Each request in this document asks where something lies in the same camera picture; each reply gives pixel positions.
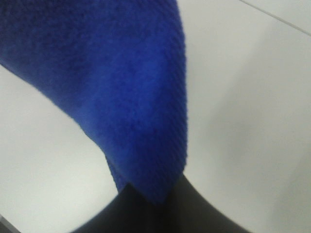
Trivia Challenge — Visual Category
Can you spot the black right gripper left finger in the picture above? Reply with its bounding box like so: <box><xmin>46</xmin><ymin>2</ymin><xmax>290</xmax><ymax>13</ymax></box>
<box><xmin>74</xmin><ymin>185</ymin><xmax>168</xmax><ymax>233</ymax></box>

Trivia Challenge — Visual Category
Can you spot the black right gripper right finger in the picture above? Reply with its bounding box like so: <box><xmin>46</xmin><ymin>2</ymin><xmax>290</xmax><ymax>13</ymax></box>
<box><xmin>165</xmin><ymin>175</ymin><xmax>250</xmax><ymax>233</ymax></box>

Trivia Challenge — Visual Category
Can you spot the blue microfibre towel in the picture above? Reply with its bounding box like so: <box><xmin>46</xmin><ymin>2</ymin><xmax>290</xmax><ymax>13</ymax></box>
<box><xmin>0</xmin><ymin>0</ymin><xmax>187</xmax><ymax>203</ymax></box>

